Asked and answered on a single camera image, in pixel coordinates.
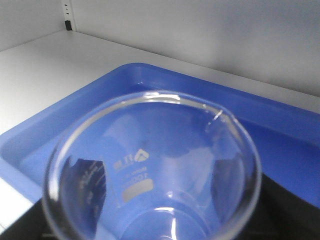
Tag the clear glass beaker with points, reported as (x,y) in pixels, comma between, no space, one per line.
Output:
(153,165)

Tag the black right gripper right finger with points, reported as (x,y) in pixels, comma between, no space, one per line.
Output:
(281,215)

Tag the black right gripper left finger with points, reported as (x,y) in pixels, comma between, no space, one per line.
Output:
(32,225)

